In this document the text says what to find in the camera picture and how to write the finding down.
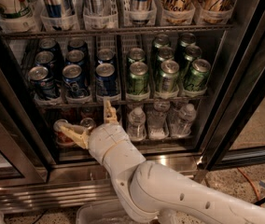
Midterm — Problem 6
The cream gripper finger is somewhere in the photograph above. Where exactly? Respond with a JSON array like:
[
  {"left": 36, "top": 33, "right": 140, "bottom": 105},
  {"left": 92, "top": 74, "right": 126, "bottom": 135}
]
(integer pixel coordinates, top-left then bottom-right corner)
[
  {"left": 60, "top": 124, "right": 90, "bottom": 149},
  {"left": 104, "top": 99, "right": 118, "bottom": 123}
]

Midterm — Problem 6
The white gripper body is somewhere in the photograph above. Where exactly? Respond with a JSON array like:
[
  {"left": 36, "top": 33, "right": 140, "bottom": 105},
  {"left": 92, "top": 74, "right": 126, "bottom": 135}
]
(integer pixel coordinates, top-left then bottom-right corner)
[{"left": 89, "top": 123, "right": 130, "bottom": 160}]

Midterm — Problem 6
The blue pepsi can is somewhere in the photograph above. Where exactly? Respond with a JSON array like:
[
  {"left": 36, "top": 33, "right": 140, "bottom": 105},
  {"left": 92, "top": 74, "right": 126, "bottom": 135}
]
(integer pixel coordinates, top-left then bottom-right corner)
[
  {"left": 65, "top": 49, "right": 87, "bottom": 67},
  {"left": 38, "top": 38, "right": 63, "bottom": 59},
  {"left": 95, "top": 63, "right": 119, "bottom": 96},
  {"left": 97, "top": 49, "right": 116, "bottom": 64},
  {"left": 63, "top": 64, "right": 90, "bottom": 98},
  {"left": 67, "top": 38, "right": 88, "bottom": 52},
  {"left": 35, "top": 50, "right": 62, "bottom": 80},
  {"left": 28, "top": 66, "right": 60, "bottom": 100}
]

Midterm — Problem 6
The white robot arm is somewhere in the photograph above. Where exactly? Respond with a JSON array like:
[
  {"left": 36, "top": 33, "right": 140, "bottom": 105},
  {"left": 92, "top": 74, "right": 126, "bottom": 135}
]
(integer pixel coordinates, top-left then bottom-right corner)
[{"left": 60, "top": 100, "right": 265, "bottom": 224}]

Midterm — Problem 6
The red soda can right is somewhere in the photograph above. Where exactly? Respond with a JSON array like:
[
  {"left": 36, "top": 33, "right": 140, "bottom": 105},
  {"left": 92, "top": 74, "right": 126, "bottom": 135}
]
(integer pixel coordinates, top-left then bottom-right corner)
[{"left": 79, "top": 118, "right": 96, "bottom": 132}]

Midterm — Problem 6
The red soda can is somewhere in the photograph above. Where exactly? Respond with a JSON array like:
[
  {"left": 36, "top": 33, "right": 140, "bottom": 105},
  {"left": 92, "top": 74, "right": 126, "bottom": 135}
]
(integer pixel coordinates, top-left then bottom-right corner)
[
  {"left": 53, "top": 119, "right": 75, "bottom": 147},
  {"left": 79, "top": 118, "right": 96, "bottom": 132}
]

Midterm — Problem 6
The red soda can left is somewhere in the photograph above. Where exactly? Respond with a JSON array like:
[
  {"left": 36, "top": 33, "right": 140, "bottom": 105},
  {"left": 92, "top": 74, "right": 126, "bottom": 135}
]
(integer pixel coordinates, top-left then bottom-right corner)
[{"left": 53, "top": 119, "right": 75, "bottom": 147}]

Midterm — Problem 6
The green can front left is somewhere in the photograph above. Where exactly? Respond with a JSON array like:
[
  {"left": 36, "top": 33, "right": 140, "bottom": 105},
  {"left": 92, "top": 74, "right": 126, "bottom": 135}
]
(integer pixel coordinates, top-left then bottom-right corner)
[{"left": 128, "top": 62, "right": 148, "bottom": 95}]

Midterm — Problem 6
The green can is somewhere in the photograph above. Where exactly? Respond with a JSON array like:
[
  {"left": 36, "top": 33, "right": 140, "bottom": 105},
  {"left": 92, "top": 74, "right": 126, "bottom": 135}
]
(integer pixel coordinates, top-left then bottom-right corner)
[
  {"left": 128, "top": 62, "right": 148, "bottom": 95},
  {"left": 156, "top": 60, "right": 179, "bottom": 93},
  {"left": 151, "top": 34, "right": 171, "bottom": 56},
  {"left": 180, "top": 45, "right": 202, "bottom": 77},
  {"left": 156, "top": 47, "right": 174, "bottom": 63},
  {"left": 176, "top": 33, "right": 196, "bottom": 52},
  {"left": 183, "top": 59, "right": 211, "bottom": 91},
  {"left": 127, "top": 48, "right": 146, "bottom": 63}
]

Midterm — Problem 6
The clear water bottle middle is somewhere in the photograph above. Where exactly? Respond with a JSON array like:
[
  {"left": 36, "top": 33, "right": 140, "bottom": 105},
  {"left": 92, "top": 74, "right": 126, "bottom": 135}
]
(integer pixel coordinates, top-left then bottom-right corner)
[{"left": 147, "top": 101, "right": 170, "bottom": 140}]

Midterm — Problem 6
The clear water bottle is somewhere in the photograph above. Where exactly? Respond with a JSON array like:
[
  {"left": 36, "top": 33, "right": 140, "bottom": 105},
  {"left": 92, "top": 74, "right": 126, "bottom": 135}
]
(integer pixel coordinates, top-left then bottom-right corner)
[
  {"left": 170, "top": 104, "right": 197, "bottom": 137},
  {"left": 147, "top": 101, "right": 170, "bottom": 140},
  {"left": 127, "top": 107, "right": 146, "bottom": 141}
]

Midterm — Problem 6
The fridge glass door left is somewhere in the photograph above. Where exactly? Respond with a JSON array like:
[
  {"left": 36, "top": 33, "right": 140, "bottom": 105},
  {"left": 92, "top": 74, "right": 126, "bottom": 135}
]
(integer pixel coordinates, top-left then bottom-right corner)
[{"left": 0, "top": 40, "right": 49, "bottom": 189}]

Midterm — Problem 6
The green can front middle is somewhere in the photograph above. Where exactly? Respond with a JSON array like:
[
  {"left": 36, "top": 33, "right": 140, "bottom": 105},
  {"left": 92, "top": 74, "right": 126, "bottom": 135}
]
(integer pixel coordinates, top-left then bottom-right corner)
[{"left": 156, "top": 60, "right": 179, "bottom": 93}]

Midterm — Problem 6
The steel fridge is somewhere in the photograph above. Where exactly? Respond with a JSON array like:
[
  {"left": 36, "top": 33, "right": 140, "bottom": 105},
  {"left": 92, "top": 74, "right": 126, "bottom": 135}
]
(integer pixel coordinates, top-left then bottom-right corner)
[{"left": 0, "top": 0, "right": 265, "bottom": 215}]

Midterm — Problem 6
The green can back middle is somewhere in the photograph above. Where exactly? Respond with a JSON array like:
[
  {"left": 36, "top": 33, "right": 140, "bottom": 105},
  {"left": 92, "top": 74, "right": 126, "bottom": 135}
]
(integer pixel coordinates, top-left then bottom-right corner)
[{"left": 151, "top": 34, "right": 171, "bottom": 56}]

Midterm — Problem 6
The green can front right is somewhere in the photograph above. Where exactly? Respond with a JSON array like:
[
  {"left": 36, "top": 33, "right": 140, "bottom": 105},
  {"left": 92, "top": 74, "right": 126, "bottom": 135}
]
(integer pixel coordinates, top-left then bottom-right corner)
[{"left": 183, "top": 59, "right": 211, "bottom": 91}]

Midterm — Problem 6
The green can back right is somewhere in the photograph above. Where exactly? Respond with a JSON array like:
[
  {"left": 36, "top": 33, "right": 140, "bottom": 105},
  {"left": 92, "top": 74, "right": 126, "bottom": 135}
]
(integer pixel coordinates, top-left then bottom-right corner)
[{"left": 176, "top": 33, "right": 196, "bottom": 52}]

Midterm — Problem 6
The fridge sliding door right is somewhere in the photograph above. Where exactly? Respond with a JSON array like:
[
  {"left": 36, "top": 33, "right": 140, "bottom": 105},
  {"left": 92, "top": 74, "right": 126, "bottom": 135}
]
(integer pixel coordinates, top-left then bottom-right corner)
[{"left": 199, "top": 0, "right": 265, "bottom": 171}]

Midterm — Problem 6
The clear water bottle left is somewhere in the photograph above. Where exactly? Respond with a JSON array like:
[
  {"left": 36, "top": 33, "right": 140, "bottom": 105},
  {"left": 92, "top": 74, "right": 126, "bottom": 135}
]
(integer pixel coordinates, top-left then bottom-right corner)
[{"left": 127, "top": 107, "right": 146, "bottom": 141}]

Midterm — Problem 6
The clear water bottle right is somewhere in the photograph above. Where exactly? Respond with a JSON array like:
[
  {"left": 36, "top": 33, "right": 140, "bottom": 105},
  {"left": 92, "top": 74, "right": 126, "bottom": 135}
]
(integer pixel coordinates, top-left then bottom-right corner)
[{"left": 170, "top": 104, "right": 197, "bottom": 137}]

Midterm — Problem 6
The clear plastic bin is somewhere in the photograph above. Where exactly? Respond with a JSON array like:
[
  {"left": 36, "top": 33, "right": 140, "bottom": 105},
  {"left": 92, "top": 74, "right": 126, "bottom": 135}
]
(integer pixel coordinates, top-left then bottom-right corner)
[{"left": 76, "top": 200, "right": 133, "bottom": 224}]

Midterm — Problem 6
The orange cable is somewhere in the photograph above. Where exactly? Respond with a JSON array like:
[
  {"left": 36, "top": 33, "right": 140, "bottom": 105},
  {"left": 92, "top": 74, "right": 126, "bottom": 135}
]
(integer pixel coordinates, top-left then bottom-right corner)
[{"left": 236, "top": 167, "right": 261, "bottom": 202}]

